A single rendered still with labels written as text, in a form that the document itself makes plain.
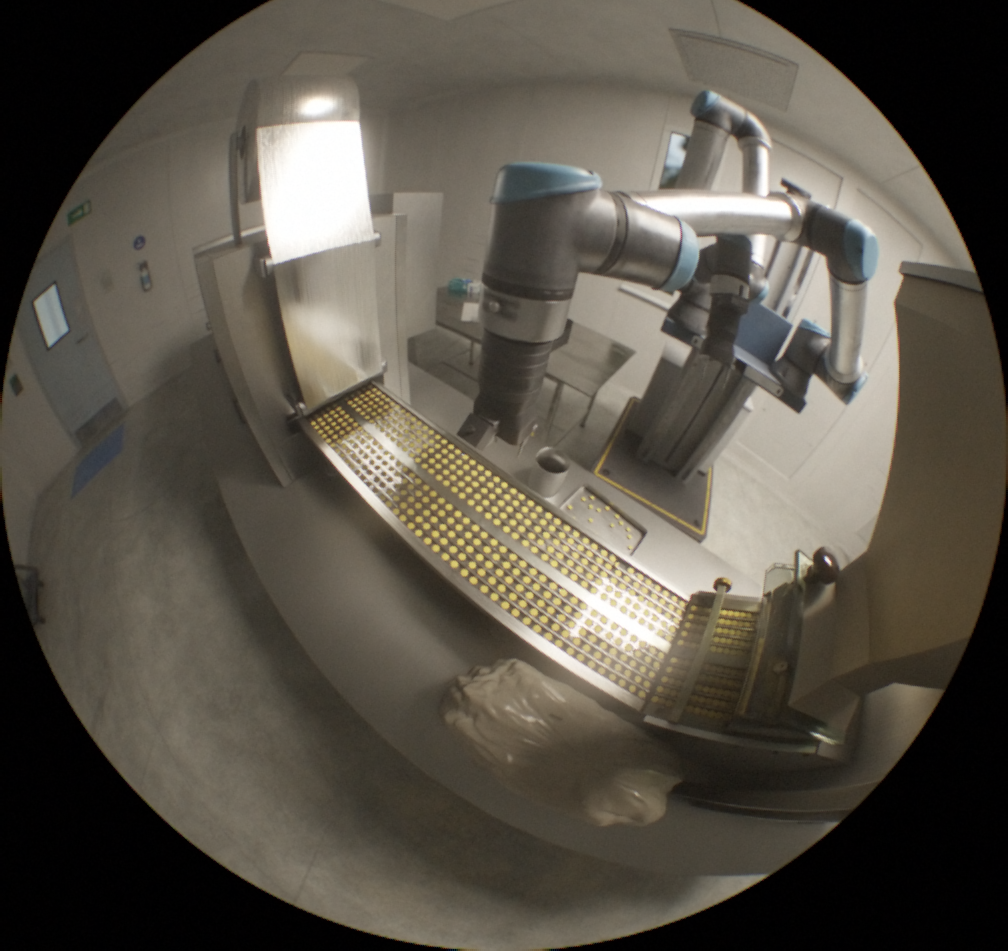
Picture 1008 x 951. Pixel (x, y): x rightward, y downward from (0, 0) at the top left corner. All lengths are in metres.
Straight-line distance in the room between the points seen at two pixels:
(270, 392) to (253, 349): 0.10
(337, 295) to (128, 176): 3.85
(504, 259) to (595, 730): 0.51
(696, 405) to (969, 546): 1.43
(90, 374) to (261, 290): 3.96
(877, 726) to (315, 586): 0.98
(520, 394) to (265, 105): 0.63
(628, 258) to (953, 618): 0.39
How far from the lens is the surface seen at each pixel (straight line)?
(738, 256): 0.76
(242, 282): 0.60
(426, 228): 0.85
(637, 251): 0.31
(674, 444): 1.71
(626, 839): 0.75
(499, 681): 0.43
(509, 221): 0.27
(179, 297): 4.13
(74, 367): 4.50
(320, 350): 0.61
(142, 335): 4.24
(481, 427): 0.34
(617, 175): 2.74
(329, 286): 0.59
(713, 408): 1.59
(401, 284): 0.75
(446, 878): 1.70
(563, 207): 0.26
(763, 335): 1.40
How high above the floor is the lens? 1.38
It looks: 45 degrees down
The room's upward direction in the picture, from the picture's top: 11 degrees clockwise
